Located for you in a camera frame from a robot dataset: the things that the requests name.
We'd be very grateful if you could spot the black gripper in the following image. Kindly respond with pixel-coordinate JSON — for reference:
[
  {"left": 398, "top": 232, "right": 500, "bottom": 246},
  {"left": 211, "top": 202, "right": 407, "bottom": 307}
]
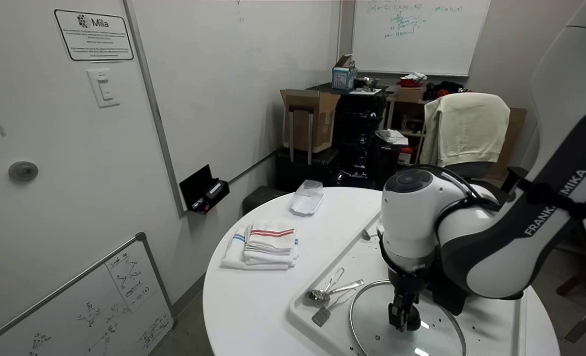
[{"left": 386, "top": 268, "right": 427, "bottom": 333}]

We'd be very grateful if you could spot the glass lid with black knob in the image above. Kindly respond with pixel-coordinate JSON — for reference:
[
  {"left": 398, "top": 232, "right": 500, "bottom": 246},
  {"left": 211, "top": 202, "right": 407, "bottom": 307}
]
[{"left": 346, "top": 281, "right": 467, "bottom": 356}]

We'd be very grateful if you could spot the white plastic tray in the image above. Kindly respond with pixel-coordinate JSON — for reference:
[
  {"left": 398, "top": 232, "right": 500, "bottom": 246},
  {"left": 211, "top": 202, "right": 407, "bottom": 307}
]
[{"left": 285, "top": 208, "right": 526, "bottom": 356}]

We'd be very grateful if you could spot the small round metal spoon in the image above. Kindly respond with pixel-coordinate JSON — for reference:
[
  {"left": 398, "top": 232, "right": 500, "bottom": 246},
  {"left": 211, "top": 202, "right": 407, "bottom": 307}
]
[{"left": 304, "top": 279, "right": 366, "bottom": 307}]

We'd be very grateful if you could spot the folded white striped towel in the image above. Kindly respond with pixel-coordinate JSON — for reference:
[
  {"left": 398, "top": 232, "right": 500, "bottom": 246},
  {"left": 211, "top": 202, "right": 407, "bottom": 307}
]
[{"left": 219, "top": 222, "right": 301, "bottom": 273}]

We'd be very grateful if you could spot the white papers stack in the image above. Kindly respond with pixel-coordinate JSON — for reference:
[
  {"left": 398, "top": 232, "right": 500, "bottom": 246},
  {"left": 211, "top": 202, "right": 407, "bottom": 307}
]
[{"left": 374, "top": 127, "right": 409, "bottom": 149}]

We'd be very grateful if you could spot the small black bin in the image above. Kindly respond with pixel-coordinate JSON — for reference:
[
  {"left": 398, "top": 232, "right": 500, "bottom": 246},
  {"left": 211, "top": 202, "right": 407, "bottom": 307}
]
[{"left": 241, "top": 184, "right": 287, "bottom": 216}]

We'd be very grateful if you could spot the black cabinet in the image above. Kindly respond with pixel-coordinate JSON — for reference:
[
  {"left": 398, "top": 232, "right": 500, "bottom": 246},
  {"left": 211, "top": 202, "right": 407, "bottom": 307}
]
[{"left": 334, "top": 88, "right": 392, "bottom": 190}]

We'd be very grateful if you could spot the cream towel on chair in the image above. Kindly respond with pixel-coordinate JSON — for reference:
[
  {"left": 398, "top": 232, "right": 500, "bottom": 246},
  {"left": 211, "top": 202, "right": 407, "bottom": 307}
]
[{"left": 417, "top": 92, "right": 512, "bottom": 171}]

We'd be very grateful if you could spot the brown cardboard box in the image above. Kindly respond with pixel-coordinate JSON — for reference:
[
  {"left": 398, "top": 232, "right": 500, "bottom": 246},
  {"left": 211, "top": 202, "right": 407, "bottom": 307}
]
[{"left": 279, "top": 88, "right": 342, "bottom": 157}]

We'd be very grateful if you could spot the red item on shelf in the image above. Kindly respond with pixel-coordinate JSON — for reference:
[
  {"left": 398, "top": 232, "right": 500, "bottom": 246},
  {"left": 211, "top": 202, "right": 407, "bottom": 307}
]
[{"left": 398, "top": 72, "right": 427, "bottom": 90}]

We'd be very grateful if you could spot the black whiteboard eraser holder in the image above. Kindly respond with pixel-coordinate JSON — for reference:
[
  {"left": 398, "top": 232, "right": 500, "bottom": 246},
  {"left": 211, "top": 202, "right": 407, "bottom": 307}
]
[{"left": 178, "top": 165, "right": 231, "bottom": 216}]

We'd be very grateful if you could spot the blue tissue box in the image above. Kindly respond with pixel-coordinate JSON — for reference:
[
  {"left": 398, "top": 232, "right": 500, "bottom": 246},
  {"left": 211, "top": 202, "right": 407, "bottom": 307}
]
[{"left": 330, "top": 56, "right": 358, "bottom": 94}]

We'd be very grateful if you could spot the large whiteboard with green writing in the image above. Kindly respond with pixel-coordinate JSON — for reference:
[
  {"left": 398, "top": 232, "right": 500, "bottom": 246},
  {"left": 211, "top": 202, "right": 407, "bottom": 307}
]
[{"left": 350, "top": 0, "right": 493, "bottom": 80}]

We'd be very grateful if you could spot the small framed whiteboard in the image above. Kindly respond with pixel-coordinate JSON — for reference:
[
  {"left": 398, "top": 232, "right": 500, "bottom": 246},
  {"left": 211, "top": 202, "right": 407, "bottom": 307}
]
[{"left": 0, "top": 232, "right": 176, "bottom": 356}]

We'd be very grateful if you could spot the wall mounted whiteboard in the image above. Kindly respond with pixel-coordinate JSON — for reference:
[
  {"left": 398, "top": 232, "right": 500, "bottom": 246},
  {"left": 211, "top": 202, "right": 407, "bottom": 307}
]
[{"left": 120, "top": 0, "right": 344, "bottom": 218}]

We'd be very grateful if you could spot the white light switch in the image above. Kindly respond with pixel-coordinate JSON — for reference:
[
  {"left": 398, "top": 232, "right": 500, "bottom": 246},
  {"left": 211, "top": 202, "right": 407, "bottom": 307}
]
[{"left": 85, "top": 68, "right": 120, "bottom": 111}]

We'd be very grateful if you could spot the round grey wall bumper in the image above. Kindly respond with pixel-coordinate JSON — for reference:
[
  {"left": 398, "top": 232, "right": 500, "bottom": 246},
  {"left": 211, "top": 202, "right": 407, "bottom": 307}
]
[{"left": 6, "top": 159, "right": 41, "bottom": 184}]

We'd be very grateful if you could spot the white wall notice sign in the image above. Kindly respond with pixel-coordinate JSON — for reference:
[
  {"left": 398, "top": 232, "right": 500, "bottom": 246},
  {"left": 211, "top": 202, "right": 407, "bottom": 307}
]
[{"left": 53, "top": 6, "right": 136, "bottom": 64}]

